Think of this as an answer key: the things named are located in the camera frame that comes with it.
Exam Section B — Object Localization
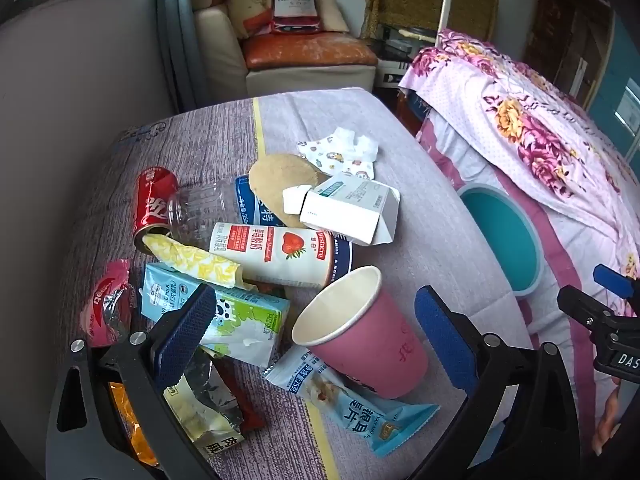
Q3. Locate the orange Ovaltine snack bag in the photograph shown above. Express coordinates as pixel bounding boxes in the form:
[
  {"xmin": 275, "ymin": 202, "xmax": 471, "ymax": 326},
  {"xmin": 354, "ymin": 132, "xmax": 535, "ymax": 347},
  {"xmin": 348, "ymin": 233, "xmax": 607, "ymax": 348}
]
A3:
[{"xmin": 109, "ymin": 358, "xmax": 267, "ymax": 467}]

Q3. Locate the pink foil snack bag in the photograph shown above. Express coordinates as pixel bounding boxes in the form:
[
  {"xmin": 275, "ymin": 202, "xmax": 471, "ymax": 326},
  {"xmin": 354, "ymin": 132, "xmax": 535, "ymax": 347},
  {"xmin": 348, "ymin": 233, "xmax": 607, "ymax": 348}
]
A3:
[{"xmin": 79, "ymin": 259, "xmax": 137, "ymax": 348}]

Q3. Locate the light blue snack wrapper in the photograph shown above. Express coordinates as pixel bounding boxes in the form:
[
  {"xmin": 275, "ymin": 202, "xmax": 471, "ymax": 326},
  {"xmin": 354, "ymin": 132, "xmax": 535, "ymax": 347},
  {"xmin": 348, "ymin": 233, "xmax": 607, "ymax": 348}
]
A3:
[{"xmin": 264, "ymin": 346, "xmax": 439, "ymax": 457}]

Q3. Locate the blue green milk carton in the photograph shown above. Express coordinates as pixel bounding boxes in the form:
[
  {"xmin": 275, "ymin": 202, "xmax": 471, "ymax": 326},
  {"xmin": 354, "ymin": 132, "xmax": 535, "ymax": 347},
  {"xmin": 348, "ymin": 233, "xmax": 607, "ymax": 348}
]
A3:
[{"xmin": 140, "ymin": 262, "xmax": 290, "ymax": 368}]

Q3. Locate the pink paper cup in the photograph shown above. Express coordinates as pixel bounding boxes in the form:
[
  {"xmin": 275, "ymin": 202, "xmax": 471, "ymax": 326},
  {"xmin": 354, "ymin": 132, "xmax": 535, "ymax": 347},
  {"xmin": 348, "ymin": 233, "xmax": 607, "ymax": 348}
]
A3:
[{"xmin": 292, "ymin": 266, "xmax": 428, "ymax": 399}]

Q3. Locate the yellow white paper wrapper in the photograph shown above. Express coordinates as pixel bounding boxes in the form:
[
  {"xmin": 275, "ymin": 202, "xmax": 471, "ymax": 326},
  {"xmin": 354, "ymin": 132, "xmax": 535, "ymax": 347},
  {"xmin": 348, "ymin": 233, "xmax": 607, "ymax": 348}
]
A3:
[{"xmin": 142, "ymin": 234, "xmax": 255, "ymax": 290}]

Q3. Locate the clear water bottle blue label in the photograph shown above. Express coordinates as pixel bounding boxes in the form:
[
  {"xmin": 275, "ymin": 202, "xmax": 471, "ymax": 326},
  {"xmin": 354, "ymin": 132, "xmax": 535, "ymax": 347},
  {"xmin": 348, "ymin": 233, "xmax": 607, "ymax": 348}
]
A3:
[{"xmin": 167, "ymin": 176, "xmax": 284, "ymax": 249}]

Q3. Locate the red cola can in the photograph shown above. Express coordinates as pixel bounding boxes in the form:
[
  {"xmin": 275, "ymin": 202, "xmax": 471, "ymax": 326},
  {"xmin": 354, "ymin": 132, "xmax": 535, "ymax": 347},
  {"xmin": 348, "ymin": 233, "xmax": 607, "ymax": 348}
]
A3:
[{"xmin": 132, "ymin": 166, "xmax": 178, "ymax": 255}]

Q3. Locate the white cardboard box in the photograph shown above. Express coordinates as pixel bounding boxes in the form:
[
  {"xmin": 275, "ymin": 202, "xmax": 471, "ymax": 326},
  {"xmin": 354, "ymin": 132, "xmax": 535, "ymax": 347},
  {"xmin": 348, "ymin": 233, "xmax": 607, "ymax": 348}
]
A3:
[{"xmin": 282, "ymin": 174, "xmax": 400, "ymax": 247}]

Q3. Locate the brown coconut shell bowl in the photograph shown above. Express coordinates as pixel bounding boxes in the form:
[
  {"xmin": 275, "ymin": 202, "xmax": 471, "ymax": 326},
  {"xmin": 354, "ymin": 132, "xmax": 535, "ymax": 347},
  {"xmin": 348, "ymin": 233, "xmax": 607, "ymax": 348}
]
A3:
[{"xmin": 248, "ymin": 153, "xmax": 329, "ymax": 229}]

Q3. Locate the teal round trash bin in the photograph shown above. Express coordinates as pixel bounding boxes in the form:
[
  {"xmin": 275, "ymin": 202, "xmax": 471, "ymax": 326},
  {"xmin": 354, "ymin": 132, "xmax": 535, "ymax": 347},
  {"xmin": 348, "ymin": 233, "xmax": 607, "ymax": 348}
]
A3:
[{"xmin": 458, "ymin": 184, "xmax": 544, "ymax": 299}]

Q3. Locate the silver foil snack wrapper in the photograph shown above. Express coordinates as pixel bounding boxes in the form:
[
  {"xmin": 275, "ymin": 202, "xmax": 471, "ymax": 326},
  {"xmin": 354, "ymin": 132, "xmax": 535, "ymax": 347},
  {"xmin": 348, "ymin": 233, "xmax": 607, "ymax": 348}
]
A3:
[{"xmin": 163, "ymin": 348, "xmax": 244, "ymax": 460}]

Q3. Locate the pink floral quilt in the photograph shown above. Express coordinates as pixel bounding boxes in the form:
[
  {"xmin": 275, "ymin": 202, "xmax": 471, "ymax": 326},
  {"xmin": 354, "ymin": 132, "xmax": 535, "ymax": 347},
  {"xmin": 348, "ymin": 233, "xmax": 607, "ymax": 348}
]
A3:
[{"xmin": 400, "ymin": 29, "xmax": 639, "ymax": 444}]

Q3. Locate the dark wooden cabinet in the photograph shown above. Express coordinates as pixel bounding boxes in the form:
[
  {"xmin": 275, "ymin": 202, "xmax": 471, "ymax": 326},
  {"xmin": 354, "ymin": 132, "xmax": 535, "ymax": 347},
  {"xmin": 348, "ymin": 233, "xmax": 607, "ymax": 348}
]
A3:
[{"xmin": 524, "ymin": 0, "xmax": 615, "ymax": 110}]

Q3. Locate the white cartoon tissue pack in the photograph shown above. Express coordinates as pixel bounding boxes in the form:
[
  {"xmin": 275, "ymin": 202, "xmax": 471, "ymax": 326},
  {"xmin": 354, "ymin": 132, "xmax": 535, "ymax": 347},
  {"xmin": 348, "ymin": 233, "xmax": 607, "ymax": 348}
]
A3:
[{"xmin": 297, "ymin": 127, "xmax": 380, "ymax": 180}]

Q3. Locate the black stereo equipment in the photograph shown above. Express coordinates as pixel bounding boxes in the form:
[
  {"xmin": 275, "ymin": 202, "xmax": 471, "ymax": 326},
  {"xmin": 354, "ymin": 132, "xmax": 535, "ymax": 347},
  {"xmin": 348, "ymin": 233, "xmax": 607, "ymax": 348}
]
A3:
[{"xmin": 371, "ymin": 24, "xmax": 436, "ymax": 89}]

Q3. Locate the beige armchair orange cushion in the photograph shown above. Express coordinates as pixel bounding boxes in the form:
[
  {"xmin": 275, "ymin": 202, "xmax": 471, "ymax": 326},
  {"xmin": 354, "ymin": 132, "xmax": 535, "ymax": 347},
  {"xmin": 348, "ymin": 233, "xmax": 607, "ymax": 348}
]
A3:
[{"xmin": 191, "ymin": 0, "xmax": 378, "ymax": 103}]

